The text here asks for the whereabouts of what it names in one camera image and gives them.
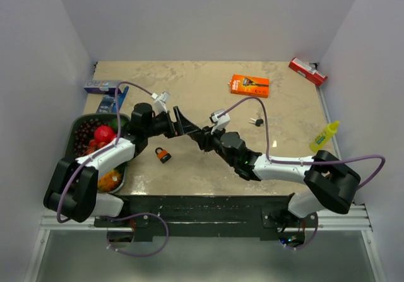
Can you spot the green lime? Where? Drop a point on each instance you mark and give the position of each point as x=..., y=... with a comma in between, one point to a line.
x=115, y=124

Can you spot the orange razor box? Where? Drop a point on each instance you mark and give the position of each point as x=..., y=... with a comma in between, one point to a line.
x=249, y=86

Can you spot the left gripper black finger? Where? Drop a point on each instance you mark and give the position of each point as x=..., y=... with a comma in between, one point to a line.
x=186, y=130
x=182, y=123

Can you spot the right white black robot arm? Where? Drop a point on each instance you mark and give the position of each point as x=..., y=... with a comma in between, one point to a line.
x=331, y=185

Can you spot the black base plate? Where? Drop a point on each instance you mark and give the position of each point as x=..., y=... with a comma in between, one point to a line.
x=262, y=217

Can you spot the dark red grape bunch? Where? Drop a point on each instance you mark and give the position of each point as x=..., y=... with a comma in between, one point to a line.
x=84, y=134

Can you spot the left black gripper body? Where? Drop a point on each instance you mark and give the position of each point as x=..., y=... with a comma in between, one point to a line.
x=163, y=125

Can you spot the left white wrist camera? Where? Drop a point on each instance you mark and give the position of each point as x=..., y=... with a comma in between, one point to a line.
x=160, y=100

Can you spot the red cherries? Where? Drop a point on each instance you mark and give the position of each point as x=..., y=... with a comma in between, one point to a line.
x=93, y=146

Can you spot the yellow glue bottle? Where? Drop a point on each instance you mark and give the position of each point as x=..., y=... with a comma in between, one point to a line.
x=324, y=136

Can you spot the grey fruit tray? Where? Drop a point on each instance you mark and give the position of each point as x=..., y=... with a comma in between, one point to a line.
x=105, y=118

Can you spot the white blue toothpaste box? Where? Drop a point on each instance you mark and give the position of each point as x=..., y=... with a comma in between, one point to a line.
x=101, y=87

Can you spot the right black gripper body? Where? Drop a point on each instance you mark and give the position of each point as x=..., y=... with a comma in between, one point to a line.
x=214, y=142

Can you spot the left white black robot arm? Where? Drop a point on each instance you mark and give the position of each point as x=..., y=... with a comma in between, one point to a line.
x=72, y=192

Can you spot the red box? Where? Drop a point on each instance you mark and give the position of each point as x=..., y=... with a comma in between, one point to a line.
x=307, y=71

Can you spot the orange toy pineapple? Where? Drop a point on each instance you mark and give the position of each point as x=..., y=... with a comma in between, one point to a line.
x=110, y=181

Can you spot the orange black padlock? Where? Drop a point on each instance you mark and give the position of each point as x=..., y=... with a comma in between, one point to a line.
x=162, y=155

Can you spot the red apple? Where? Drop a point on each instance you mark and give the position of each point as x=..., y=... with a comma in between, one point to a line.
x=104, y=134

